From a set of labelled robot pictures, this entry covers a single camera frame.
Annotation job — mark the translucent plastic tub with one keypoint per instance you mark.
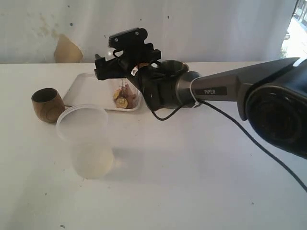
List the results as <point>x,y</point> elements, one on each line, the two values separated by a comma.
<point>84,128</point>

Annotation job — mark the stainless steel cup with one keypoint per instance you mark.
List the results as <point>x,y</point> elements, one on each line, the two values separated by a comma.
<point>173,68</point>

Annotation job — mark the white rectangular tray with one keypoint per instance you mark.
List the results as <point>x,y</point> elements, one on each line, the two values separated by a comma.
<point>87,89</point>

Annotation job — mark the clear measuring cup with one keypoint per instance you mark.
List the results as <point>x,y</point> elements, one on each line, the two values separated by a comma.
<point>117,83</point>

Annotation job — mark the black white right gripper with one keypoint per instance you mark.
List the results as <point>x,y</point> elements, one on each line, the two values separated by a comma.
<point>129,51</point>

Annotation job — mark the brown wooden cup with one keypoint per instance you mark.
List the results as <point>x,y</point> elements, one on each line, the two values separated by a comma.
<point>48,104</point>

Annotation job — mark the brown object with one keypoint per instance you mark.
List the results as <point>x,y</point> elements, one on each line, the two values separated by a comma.
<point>124,97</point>

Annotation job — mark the white zip tie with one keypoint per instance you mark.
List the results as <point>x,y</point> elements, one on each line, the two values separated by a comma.
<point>196,102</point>

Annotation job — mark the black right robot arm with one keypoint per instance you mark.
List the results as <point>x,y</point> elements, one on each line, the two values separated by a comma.
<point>272,96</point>

